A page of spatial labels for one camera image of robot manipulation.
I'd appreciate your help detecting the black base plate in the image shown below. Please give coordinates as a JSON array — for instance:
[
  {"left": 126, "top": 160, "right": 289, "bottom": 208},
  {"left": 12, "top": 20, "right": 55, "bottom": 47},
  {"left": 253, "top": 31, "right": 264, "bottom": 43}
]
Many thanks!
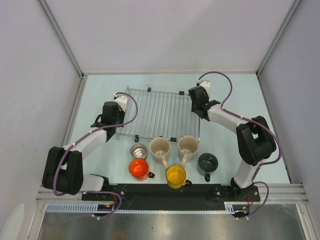
[{"left": 81, "top": 183, "right": 261, "bottom": 212}]

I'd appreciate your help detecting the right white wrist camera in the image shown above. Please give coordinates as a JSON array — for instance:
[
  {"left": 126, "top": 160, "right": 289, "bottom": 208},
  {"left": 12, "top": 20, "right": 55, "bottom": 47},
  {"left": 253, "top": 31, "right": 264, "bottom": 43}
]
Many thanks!
[{"left": 196, "top": 79, "right": 211, "bottom": 96}]

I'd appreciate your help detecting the dark green mug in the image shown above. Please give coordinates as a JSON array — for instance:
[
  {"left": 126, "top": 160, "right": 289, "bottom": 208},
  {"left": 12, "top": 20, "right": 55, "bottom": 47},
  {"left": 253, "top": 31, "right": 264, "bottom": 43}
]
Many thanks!
[{"left": 196, "top": 153, "right": 219, "bottom": 183}]

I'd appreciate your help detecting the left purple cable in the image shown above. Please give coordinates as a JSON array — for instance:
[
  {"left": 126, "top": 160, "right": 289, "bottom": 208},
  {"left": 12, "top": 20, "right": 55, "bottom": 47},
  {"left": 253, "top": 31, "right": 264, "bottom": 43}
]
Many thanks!
[{"left": 52, "top": 91, "right": 140, "bottom": 222}]

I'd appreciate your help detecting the small steel cup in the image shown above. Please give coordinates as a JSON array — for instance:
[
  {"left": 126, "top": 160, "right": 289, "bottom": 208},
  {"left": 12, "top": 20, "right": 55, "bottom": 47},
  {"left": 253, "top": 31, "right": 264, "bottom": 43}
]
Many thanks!
[{"left": 130, "top": 143, "right": 148, "bottom": 160}]

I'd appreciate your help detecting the grey slotted cable duct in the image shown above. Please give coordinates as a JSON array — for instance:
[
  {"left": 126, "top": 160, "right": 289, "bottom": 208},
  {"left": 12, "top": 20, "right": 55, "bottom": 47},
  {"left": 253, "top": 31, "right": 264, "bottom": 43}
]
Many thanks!
[{"left": 46, "top": 202, "right": 237, "bottom": 215}]

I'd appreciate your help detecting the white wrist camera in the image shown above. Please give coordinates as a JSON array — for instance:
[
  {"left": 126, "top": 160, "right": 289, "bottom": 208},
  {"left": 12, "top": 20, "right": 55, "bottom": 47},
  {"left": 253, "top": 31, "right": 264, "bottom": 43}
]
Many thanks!
[
  {"left": 196, "top": 79, "right": 211, "bottom": 96},
  {"left": 113, "top": 93, "right": 128, "bottom": 112}
]

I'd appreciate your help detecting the beige mug coral print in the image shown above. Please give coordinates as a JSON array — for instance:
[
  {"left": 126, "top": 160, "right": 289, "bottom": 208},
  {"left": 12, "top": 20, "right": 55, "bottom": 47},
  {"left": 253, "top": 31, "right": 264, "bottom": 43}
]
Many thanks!
[{"left": 149, "top": 137, "right": 171, "bottom": 169}]

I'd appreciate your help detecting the yellow mug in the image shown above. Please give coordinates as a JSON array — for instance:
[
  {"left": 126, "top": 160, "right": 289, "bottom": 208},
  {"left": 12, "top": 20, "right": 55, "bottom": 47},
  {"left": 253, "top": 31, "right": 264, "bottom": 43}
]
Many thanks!
[{"left": 165, "top": 165, "right": 192, "bottom": 189}]

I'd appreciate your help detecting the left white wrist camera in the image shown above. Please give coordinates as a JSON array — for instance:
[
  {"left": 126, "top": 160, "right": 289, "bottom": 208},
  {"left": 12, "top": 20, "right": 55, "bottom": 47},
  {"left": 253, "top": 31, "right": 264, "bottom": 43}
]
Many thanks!
[{"left": 113, "top": 93, "right": 128, "bottom": 112}]

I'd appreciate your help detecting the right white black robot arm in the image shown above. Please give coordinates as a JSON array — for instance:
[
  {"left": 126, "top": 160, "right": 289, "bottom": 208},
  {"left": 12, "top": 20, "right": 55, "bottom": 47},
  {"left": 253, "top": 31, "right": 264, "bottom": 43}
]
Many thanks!
[{"left": 188, "top": 85, "right": 277, "bottom": 201}]

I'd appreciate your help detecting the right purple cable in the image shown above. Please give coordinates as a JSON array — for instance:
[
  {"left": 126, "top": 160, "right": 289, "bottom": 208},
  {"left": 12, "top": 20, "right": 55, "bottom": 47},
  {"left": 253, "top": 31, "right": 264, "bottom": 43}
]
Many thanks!
[{"left": 196, "top": 70, "right": 282, "bottom": 221}]

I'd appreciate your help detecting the orange mug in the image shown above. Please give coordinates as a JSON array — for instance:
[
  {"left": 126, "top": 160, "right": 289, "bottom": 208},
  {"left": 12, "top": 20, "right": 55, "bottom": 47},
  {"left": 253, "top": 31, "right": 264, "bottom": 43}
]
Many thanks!
[{"left": 128, "top": 158, "right": 155, "bottom": 181}]

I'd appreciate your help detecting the purple cable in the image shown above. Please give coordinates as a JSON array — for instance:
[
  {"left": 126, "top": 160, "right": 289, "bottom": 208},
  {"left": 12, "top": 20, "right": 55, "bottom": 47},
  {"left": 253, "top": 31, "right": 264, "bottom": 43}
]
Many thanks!
[
  {"left": 196, "top": 70, "right": 282, "bottom": 221},
  {"left": 52, "top": 91, "right": 140, "bottom": 222}
]

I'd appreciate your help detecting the metal wire dish rack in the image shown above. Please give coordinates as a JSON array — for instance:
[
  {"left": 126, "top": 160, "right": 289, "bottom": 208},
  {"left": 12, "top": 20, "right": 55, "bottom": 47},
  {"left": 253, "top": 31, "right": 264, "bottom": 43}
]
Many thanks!
[{"left": 116, "top": 85, "right": 200, "bottom": 143}]

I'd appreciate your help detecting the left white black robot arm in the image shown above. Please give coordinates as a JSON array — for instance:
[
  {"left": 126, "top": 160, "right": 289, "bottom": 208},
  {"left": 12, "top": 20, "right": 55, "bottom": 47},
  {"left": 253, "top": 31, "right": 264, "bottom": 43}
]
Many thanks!
[{"left": 42, "top": 101, "right": 126, "bottom": 200}]

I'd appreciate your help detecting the beige mug blue print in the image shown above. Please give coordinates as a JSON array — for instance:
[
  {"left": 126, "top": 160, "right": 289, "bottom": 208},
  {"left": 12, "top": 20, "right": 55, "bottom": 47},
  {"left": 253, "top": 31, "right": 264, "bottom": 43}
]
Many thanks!
[{"left": 178, "top": 135, "right": 199, "bottom": 168}]

